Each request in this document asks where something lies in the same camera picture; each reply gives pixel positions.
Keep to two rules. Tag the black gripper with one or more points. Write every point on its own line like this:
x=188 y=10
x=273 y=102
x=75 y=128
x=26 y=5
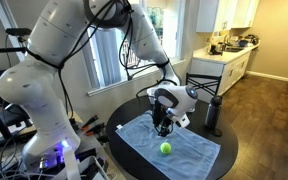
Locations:
x=160 y=119

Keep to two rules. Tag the yellow-green tennis ball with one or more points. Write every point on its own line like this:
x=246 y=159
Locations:
x=165 y=148

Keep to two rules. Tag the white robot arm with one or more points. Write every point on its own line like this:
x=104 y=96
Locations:
x=53 y=42

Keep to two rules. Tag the light blue towel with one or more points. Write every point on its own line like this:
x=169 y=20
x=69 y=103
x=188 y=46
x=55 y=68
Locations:
x=181 y=155

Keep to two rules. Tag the dark metal water bottle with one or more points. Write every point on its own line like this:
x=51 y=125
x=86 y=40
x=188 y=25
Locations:
x=212 y=116

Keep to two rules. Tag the round black table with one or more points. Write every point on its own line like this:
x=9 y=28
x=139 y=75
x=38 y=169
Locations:
x=138 y=167

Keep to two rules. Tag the black metal chair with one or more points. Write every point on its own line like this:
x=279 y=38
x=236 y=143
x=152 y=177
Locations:
x=206 y=85

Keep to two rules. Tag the white kitchen counter cabinet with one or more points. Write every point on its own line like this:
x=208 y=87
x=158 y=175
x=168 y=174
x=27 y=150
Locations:
x=231 y=66

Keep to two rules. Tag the white upper cabinets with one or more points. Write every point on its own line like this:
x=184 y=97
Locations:
x=220 y=15

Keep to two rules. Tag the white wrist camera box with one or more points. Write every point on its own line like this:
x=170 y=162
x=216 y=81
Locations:
x=183 y=122

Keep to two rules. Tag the red-handled pliers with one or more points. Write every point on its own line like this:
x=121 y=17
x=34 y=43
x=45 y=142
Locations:
x=91 y=128

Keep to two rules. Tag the black camera on stand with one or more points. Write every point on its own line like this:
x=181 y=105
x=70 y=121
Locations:
x=18 y=31

